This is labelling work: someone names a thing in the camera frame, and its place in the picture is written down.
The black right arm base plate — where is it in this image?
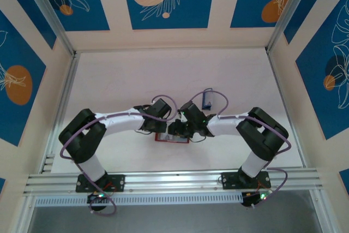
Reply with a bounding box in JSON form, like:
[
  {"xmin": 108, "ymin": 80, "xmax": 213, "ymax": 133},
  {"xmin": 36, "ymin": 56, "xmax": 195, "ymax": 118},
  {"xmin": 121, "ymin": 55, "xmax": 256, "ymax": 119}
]
[{"xmin": 221, "ymin": 171, "xmax": 272, "ymax": 190}]

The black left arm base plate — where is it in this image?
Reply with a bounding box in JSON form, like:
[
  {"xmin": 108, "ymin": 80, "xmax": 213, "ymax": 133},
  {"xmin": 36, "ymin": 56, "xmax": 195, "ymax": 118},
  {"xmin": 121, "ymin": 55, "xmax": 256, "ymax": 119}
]
[{"xmin": 75, "ymin": 174, "xmax": 126, "ymax": 193}]

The aluminium mounting rail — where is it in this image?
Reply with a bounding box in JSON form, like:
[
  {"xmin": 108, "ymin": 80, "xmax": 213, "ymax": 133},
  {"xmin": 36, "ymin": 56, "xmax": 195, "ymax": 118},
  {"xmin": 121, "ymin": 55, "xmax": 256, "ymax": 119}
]
[{"xmin": 23, "ymin": 168, "xmax": 324, "ymax": 196}]

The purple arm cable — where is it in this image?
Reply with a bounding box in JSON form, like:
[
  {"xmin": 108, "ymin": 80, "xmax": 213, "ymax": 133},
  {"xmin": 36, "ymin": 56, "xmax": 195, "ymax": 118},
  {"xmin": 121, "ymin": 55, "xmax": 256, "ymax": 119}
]
[
  {"xmin": 59, "ymin": 95, "xmax": 178, "ymax": 216},
  {"xmin": 189, "ymin": 90, "xmax": 291, "ymax": 208}
]

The red card holder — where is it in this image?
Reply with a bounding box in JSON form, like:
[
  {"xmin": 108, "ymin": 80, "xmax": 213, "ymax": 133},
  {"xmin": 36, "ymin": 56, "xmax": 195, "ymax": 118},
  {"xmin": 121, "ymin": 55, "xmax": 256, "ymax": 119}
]
[{"xmin": 154, "ymin": 131, "xmax": 190, "ymax": 145}]

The thin black gripper wire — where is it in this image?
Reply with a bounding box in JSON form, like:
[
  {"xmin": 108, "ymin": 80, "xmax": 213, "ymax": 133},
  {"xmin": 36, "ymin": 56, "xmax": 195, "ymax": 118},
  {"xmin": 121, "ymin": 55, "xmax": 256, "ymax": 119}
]
[{"xmin": 190, "ymin": 133, "xmax": 207, "ymax": 144}]

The white slotted cable duct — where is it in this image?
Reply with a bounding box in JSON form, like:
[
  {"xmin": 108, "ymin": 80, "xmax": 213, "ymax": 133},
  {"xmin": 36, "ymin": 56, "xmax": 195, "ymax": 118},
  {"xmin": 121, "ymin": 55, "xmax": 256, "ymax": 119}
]
[{"xmin": 34, "ymin": 192, "xmax": 244, "ymax": 207}]

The aluminium frame post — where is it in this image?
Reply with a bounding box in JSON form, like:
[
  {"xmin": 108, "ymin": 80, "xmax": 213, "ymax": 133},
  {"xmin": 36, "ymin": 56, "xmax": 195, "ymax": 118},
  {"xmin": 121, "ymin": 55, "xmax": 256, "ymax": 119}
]
[
  {"xmin": 19, "ymin": 0, "xmax": 76, "ymax": 57},
  {"xmin": 266, "ymin": 0, "xmax": 317, "ymax": 54}
]

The black right controller board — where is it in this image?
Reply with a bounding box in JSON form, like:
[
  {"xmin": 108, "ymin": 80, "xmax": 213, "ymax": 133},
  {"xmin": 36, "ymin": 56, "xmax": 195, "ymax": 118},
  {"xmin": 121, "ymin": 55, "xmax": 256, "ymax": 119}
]
[{"xmin": 241, "ymin": 190, "xmax": 271, "ymax": 208}]

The black controller board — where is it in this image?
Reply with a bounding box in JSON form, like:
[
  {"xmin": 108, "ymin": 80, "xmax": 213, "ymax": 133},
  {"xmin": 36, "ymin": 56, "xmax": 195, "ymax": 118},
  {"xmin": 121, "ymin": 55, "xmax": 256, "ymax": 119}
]
[
  {"xmin": 87, "ymin": 191, "xmax": 110, "ymax": 212},
  {"xmin": 241, "ymin": 190, "xmax": 271, "ymax": 208}
]

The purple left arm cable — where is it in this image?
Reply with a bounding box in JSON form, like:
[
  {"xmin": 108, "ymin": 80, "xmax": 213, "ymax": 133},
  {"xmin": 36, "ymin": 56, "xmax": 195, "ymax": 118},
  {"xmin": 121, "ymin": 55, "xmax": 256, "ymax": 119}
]
[{"xmin": 59, "ymin": 95, "xmax": 178, "ymax": 216}]

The aluminium table edge rail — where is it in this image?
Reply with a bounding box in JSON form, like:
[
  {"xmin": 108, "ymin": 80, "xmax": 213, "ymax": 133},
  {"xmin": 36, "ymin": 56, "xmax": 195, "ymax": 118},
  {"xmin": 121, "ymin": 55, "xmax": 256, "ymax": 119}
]
[
  {"xmin": 40, "ymin": 52, "xmax": 81, "ymax": 174},
  {"xmin": 266, "ymin": 50, "xmax": 308, "ymax": 169}
]

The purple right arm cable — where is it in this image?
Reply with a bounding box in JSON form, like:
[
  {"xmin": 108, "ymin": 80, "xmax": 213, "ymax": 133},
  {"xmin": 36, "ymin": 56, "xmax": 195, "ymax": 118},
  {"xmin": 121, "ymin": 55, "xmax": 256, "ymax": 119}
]
[{"xmin": 189, "ymin": 90, "xmax": 291, "ymax": 208}]

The black left controller board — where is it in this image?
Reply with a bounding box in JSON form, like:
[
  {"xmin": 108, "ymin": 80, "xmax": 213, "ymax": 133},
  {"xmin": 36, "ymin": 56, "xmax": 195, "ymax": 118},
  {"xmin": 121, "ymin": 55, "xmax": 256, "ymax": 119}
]
[{"xmin": 87, "ymin": 191, "xmax": 110, "ymax": 212}]

